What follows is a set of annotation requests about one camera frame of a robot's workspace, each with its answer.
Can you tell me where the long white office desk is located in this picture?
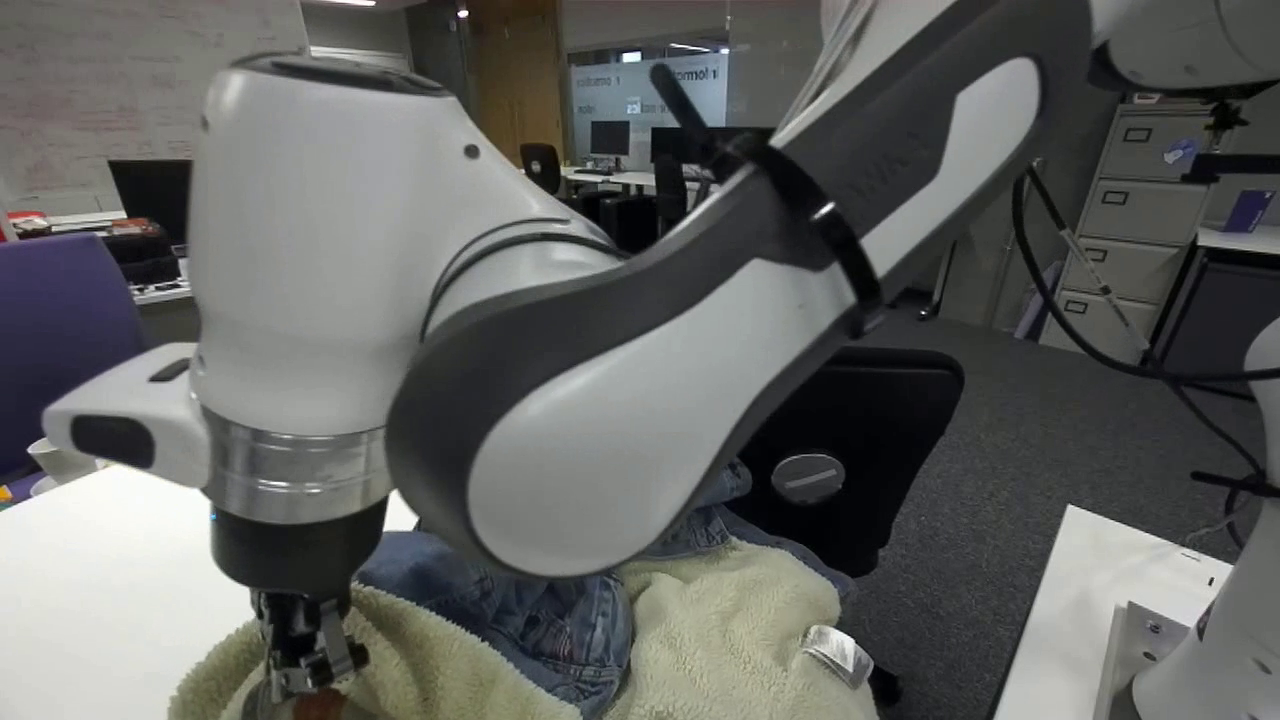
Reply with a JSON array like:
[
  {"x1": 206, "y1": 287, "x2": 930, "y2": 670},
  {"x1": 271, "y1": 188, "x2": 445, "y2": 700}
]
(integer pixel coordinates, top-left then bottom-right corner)
[{"x1": 556, "y1": 157, "x2": 696, "y2": 257}]

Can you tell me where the brown wooden door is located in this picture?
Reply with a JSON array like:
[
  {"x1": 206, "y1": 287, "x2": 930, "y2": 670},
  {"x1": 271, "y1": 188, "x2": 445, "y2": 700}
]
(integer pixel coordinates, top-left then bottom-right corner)
[{"x1": 472, "y1": 0, "x2": 567, "y2": 154}]

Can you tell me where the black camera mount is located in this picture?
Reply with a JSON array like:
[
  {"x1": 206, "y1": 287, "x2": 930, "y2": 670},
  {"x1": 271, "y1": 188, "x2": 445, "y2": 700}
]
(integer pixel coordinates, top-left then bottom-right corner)
[{"x1": 1175, "y1": 83, "x2": 1280, "y2": 188}]

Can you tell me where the grey metal bracket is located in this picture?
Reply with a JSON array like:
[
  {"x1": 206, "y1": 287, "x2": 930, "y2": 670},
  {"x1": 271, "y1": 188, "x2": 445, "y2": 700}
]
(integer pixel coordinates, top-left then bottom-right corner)
[{"x1": 1093, "y1": 597, "x2": 1212, "y2": 720}]

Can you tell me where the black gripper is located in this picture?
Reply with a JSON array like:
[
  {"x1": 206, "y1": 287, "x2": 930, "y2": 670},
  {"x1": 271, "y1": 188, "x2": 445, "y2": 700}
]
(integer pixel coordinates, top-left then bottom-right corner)
[{"x1": 206, "y1": 500, "x2": 391, "y2": 716}]

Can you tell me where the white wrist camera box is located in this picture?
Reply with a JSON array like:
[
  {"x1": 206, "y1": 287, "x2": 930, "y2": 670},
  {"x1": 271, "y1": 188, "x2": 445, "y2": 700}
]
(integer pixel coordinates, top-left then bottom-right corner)
[{"x1": 37, "y1": 340, "x2": 215, "y2": 490}]

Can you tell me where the black office chair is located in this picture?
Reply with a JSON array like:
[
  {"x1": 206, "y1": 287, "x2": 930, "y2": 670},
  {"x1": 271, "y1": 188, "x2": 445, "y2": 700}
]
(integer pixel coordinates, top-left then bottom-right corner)
[{"x1": 728, "y1": 349, "x2": 968, "y2": 711}]

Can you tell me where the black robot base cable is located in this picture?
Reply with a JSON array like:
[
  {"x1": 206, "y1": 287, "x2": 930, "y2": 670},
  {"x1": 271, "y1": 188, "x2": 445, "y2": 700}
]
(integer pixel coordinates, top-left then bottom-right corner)
[{"x1": 1009, "y1": 160, "x2": 1280, "y2": 535}]

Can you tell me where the black arm strap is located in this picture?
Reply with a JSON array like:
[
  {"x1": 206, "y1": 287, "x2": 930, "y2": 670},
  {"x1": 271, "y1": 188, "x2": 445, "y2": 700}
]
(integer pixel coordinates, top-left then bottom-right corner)
[{"x1": 646, "y1": 62, "x2": 886, "y2": 340}]

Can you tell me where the beige filing cabinet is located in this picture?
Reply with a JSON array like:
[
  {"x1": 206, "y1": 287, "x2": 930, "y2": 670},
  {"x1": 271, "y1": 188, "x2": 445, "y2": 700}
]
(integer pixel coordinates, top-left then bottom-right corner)
[{"x1": 1035, "y1": 97, "x2": 1220, "y2": 370}]

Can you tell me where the black flat monitor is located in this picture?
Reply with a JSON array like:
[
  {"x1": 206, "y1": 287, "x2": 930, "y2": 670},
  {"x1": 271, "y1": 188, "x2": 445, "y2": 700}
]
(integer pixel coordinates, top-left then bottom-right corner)
[{"x1": 588, "y1": 115, "x2": 636, "y2": 160}]

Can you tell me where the black swivel desk chair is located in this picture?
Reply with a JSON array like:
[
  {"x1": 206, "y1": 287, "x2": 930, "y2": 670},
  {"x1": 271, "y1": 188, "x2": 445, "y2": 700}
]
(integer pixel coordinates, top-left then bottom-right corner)
[{"x1": 516, "y1": 142, "x2": 567, "y2": 195}]

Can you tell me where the purple partition panel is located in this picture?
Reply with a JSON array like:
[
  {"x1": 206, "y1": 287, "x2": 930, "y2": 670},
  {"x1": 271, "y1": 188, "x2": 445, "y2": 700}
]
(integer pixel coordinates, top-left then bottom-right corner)
[{"x1": 0, "y1": 231, "x2": 152, "y2": 481}]

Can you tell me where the black box on desk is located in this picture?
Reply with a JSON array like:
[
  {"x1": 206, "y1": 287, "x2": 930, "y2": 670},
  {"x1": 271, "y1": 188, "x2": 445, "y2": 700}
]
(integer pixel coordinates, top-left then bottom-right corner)
[{"x1": 100, "y1": 215, "x2": 193, "y2": 287}]

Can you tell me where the blue denim fleece-lined jacket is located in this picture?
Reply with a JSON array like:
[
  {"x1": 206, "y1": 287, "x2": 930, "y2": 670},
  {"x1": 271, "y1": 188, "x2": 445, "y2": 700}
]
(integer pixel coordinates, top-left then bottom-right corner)
[{"x1": 166, "y1": 455, "x2": 883, "y2": 720}]

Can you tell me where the purple blue folder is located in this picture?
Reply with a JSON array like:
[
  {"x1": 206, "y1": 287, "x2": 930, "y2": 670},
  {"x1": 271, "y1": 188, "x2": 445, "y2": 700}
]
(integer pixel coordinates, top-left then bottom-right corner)
[{"x1": 1220, "y1": 188, "x2": 1274, "y2": 236}]

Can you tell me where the dark low cabinet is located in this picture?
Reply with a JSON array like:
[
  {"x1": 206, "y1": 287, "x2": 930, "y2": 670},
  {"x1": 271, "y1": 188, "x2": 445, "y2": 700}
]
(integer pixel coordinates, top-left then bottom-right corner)
[{"x1": 1149, "y1": 236, "x2": 1280, "y2": 404}]

